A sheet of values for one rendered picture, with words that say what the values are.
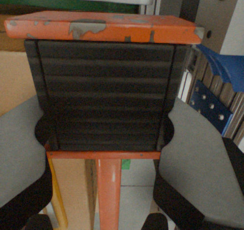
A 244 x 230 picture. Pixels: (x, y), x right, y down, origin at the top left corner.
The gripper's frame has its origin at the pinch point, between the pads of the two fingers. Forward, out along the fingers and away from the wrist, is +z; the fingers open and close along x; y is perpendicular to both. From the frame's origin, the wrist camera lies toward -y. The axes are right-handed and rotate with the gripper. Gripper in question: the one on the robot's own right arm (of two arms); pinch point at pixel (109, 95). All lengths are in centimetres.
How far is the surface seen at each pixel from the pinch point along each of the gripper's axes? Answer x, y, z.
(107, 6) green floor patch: -4, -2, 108
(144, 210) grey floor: 42, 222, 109
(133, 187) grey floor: 24, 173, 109
